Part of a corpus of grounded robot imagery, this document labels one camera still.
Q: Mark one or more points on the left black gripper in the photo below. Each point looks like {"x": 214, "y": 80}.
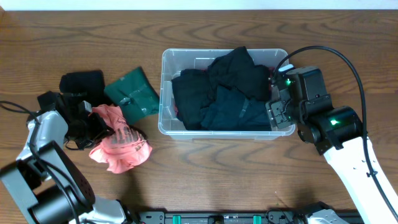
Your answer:
{"x": 94, "y": 125}

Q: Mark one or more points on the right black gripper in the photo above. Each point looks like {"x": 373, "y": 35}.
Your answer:
{"x": 278, "y": 107}

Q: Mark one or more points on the red plaid flannel shirt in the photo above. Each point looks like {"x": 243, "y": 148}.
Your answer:
{"x": 271, "y": 73}

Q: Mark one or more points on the black garment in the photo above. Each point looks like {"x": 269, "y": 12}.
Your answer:
{"x": 89, "y": 85}
{"x": 238, "y": 57}

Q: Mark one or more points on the pink printed t-shirt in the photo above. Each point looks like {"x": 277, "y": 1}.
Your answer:
{"x": 125, "y": 148}

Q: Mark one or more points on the dark green garment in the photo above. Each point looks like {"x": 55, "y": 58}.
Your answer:
{"x": 134, "y": 95}

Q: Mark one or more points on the dark navy garment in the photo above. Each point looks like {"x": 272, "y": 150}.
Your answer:
{"x": 232, "y": 111}

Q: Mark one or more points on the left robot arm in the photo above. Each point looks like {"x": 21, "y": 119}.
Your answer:
{"x": 45, "y": 184}

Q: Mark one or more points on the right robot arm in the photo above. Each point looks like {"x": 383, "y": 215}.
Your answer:
{"x": 337, "y": 134}

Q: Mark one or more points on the clear plastic storage bin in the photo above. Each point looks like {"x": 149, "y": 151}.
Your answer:
{"x": 173, "y": 62}

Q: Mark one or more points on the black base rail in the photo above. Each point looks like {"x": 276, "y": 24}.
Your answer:
{"x": 316, "y": 213}

